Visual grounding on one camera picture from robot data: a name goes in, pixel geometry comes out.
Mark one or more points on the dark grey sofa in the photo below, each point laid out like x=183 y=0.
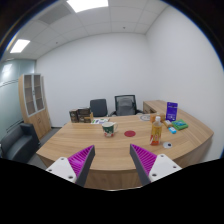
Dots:
x=18 y=141

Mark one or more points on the black mesh office chair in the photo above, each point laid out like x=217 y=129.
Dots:
x=125 y=105

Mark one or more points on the orange drink bottle white cap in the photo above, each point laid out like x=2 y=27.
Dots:
x=156 y=131

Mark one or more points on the round white printed pad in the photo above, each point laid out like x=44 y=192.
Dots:
x=145 y=117

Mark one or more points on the small light blue box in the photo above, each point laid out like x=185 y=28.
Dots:
x=172 y=130

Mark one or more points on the rectangular ceiling light panel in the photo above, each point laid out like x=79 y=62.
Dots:
x=19 y=46
x=87 y=4

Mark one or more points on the small tan box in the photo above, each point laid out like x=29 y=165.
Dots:
x=167 y=123

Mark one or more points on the orange-brown wooden box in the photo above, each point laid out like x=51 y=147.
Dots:
x=157 y=117

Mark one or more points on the wooden side desk cabinet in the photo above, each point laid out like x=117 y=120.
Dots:
x=153 y=106

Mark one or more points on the purple standing pouch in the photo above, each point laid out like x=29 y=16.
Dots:
x=172 y=111

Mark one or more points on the small white round disc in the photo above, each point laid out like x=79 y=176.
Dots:
x=167 y=145

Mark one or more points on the green mug white inside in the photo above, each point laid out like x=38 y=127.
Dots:
x=108 y=129

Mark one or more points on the dark brown cardboard box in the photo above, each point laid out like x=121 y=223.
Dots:
x=73 y=116
x=84 y=110

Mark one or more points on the flat round red coaster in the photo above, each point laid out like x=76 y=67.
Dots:
x=129 y=133

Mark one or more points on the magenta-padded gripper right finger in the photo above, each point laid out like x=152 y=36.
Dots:
x=163 y=166

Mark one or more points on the green folded cloth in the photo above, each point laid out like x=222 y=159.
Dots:
x=180 y=125

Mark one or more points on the white printed leaflet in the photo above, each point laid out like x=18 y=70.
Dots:
x=100 y=121

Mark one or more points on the wooden glass-door shelf cabinet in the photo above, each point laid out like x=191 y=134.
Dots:
x=36 y=116

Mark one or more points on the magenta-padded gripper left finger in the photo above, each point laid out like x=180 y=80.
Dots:
x=63 y=166

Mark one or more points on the black padded office chair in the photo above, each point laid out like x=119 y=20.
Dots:
x=98 y=107

